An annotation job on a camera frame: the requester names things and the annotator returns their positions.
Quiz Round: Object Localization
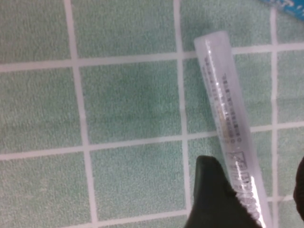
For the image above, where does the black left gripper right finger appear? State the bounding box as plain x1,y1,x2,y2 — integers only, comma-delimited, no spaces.
293,156,304,221

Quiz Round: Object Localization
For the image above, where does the white frosted pen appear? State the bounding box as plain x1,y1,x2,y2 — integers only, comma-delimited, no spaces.
193,30,273,228

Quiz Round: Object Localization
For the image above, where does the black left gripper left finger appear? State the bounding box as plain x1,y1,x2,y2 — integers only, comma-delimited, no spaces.
184,155,262,228

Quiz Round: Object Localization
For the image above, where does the green white checked tablecloth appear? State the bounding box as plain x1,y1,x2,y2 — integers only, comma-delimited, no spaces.
0,0,304,228

